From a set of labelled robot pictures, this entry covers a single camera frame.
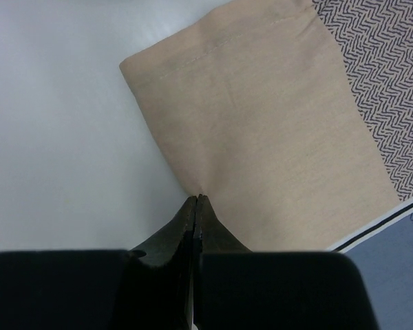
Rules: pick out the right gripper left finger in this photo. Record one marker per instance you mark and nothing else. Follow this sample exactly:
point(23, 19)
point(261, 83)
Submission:
point(161, 276)

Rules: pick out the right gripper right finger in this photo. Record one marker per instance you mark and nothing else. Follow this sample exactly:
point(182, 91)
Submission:
point(212, 237)

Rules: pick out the blue beige cloth placemat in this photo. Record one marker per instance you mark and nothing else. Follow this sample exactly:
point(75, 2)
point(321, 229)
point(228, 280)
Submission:
point(295, 118)

